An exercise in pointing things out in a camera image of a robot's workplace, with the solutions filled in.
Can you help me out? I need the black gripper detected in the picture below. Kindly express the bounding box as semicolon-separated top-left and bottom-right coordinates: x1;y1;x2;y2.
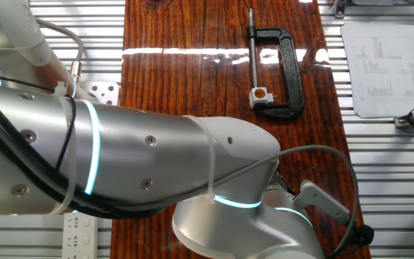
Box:
273;171;296;197

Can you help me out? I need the white lamp socket adapter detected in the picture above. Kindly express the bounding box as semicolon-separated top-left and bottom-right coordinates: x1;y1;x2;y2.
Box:
249;86;279;110

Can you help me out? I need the black C-clamp with steel screw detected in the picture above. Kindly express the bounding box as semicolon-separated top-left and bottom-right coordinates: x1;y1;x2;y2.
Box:
247;7;305;122

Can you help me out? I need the brown wooden board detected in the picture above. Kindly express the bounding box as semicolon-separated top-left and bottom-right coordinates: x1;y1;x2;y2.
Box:
109;0;372;259

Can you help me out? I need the printed paper sheet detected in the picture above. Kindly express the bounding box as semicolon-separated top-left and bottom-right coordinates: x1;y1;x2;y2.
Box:
340;22;414;119

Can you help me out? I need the white power strip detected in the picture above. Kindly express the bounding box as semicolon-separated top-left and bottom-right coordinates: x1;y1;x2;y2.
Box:
61;212;100;259

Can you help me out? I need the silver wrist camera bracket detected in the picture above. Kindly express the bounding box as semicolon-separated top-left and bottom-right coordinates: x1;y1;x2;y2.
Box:
293;179;351;224

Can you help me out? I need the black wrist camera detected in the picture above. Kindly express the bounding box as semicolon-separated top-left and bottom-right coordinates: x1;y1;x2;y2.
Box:
350;223;375;247

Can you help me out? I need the small aluminium bracket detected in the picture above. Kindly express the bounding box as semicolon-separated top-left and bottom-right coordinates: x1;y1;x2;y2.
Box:
331;0;348;20

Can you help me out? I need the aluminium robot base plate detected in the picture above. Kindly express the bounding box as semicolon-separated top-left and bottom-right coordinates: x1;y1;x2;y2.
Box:
79;81;121;107

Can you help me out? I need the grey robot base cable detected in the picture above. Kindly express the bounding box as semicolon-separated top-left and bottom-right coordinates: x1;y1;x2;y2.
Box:
36;17;86;84

